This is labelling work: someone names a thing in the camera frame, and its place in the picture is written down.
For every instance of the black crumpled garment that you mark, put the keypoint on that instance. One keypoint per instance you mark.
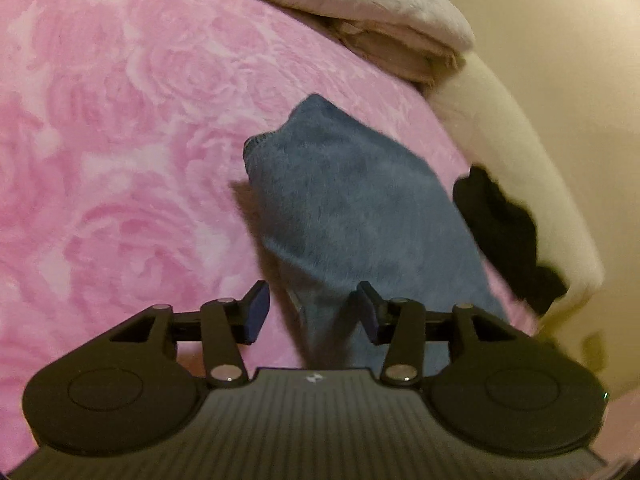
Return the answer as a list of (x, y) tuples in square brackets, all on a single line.
[(506, 234)]

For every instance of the blue denim jeans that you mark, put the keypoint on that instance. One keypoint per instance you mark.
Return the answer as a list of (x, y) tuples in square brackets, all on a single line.
[(339, 204)]

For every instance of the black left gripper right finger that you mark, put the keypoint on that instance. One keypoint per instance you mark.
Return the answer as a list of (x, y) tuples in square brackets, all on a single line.
[(407, 330)]

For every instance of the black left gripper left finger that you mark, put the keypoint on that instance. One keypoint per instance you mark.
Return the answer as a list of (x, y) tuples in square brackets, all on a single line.
[(221, 326)]

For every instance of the pink rose pattern blanket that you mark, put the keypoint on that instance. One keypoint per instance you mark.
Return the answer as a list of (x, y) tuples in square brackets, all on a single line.
[(122, 178)]

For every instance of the cream padded bed frame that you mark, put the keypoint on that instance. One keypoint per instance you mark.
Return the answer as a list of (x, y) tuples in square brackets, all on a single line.
[(483, 118)]

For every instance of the folded beige blanket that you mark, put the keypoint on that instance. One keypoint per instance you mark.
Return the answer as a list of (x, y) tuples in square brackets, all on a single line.
[(399, 51)]

